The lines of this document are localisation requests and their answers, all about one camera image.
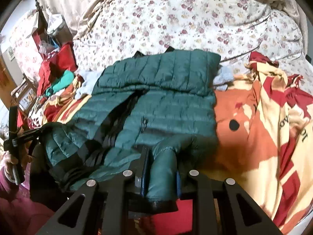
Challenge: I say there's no green quilted puffer jacket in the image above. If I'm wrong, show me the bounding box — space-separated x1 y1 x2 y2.
40 49 221 212

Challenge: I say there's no magenta sleeve forearm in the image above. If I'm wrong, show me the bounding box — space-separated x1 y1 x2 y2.
1 168 54 234

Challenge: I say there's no left hand holding gripper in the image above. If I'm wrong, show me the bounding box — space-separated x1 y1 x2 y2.
1 127 33 187

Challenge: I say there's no teal green garment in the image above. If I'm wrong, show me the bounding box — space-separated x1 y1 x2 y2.
45 70 74 97

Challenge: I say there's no red garment pile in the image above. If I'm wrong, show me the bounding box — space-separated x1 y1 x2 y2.
37 41 78 96

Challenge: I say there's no yellow red rose blanket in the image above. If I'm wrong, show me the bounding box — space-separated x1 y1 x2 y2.
30 52 312 234

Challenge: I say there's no clear plastic storage container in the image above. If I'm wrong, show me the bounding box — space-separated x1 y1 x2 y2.
47 14 73 45

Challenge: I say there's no white floral quilt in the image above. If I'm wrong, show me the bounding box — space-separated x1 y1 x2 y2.
74 0 312 92

